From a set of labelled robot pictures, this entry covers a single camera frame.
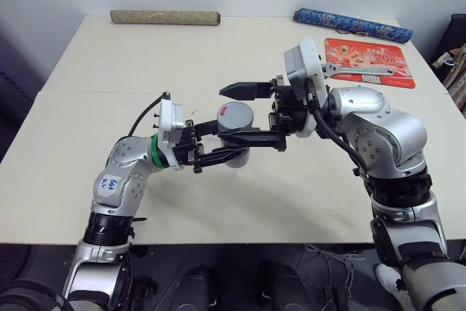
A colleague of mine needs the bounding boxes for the brown patterned paper roll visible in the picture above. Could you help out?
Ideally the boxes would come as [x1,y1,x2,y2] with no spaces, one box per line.
[109,9,222,28]

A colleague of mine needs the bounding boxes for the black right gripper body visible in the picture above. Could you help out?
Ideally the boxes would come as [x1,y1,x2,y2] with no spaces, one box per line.
[268,74,310,152]

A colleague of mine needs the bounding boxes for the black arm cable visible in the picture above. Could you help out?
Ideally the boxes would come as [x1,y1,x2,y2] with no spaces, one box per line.
[128,90,173,138]
[307,92,369,178]

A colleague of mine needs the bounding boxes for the silver adjustable wrench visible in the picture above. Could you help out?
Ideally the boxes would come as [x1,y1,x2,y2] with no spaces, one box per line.
[320,63,398,81]

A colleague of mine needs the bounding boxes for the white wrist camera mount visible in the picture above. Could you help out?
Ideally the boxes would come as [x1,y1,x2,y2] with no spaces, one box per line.
[157,98,187,172]
[283,35,329,139]

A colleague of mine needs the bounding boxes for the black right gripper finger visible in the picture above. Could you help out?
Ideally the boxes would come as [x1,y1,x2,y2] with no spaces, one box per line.
[218,82,274,102]
[217,128,288,152]

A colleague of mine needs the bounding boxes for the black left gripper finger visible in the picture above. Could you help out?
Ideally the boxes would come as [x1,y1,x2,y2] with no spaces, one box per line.
[194,119,222,141]
[196,144,252,167]

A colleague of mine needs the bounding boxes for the thin white cord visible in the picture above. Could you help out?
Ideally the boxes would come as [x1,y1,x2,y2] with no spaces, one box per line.
[304,243,367,272]

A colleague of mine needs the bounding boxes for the red printed packet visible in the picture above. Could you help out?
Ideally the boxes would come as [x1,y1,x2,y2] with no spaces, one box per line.
[323,37,417,90]

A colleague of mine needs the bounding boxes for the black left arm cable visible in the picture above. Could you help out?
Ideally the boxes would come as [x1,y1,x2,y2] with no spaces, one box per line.
[128,90,173,138]

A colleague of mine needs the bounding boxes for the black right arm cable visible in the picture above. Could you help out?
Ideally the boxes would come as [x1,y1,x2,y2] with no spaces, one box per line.
[307,92,369,178]

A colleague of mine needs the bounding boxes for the clear plastic jar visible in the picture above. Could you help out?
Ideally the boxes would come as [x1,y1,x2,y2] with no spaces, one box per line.
[224,149,251,170]

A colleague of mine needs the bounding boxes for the blue patterned paper roll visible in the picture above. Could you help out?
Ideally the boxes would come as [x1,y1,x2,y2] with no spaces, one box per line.
[293,7,414,44]

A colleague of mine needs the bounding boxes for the black box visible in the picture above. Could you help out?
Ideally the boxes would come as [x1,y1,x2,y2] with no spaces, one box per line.
[450,13,466,52]

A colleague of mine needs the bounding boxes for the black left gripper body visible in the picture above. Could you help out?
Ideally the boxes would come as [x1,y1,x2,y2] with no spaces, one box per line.
[173,119,206,174]

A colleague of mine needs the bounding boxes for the dark rounded shape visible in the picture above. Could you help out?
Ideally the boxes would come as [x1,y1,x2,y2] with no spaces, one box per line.
[256,259,305,311]
[178,264,224,311]

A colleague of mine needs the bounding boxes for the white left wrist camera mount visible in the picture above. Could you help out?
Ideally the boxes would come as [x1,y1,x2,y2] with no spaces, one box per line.
[157,98,187,172]

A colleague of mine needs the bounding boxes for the black fabric object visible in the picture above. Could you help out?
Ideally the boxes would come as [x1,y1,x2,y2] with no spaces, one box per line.
[0,69,49,161]

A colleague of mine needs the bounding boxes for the stacked cardboard and papers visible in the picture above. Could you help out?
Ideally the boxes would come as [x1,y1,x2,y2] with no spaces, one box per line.
[430,44,466,117]

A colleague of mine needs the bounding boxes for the grey jar lid red mark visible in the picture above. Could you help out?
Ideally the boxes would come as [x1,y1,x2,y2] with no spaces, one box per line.
[215,101,256,134]

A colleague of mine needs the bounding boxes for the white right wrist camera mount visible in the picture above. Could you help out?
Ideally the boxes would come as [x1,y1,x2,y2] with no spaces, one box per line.
[283,35,329,139]

